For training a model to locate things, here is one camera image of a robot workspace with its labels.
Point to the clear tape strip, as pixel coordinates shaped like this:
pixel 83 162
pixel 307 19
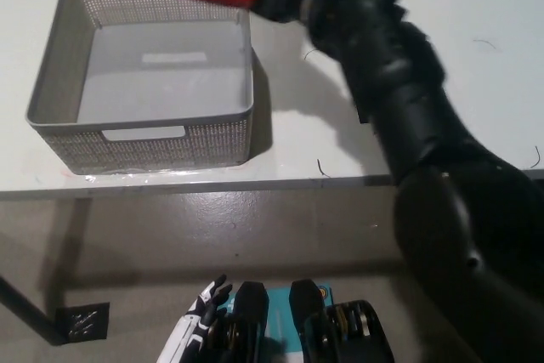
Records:
pixel 140 175

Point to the black table leg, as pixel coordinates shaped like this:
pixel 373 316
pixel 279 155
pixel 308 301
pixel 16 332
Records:
pixel 30 310

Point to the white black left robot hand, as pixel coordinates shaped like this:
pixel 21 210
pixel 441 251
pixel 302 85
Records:
pixel 187 337

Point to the black teal robot body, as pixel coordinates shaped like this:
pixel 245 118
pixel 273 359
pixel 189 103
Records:
pixel 251 320

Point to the black tape patch on floor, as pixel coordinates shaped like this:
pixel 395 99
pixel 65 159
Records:
pixel 83 322

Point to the grey perforated plastic basket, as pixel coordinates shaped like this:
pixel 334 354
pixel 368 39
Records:
pixel 64 61

